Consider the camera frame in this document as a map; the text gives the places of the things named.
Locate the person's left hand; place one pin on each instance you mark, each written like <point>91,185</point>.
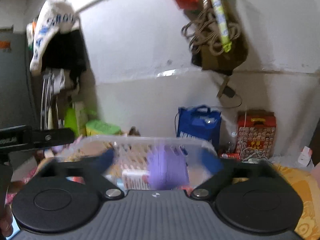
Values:
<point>6,222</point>

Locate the translucent white plastic basket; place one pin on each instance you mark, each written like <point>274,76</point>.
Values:
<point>132,153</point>

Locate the yellow floral blanket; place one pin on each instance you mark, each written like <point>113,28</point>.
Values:
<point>307,188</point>

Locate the pink white carton box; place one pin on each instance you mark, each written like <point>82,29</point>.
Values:
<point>136,179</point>

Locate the black charger with cable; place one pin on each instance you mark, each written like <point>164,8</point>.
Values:
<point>229,92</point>

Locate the blue shopping bag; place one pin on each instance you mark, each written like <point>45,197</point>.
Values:
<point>201,122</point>

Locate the green yellow tin box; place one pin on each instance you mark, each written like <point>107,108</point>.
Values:
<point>97,127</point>

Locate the grey door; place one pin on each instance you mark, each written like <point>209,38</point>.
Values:
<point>17,102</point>

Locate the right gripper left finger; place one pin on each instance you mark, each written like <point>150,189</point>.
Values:
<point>91,169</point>

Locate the purple box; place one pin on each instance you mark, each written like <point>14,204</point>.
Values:
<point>167,168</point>

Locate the white lettered hanging garment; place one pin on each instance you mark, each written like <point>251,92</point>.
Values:
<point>56,16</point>

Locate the red patterned gift box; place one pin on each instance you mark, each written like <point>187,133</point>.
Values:
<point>256,134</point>

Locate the green paper bag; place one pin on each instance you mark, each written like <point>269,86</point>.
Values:
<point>76,120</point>

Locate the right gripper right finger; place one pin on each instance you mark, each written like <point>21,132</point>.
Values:
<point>223,171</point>

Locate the black hanging jacket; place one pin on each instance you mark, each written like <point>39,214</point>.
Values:
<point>67,52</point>

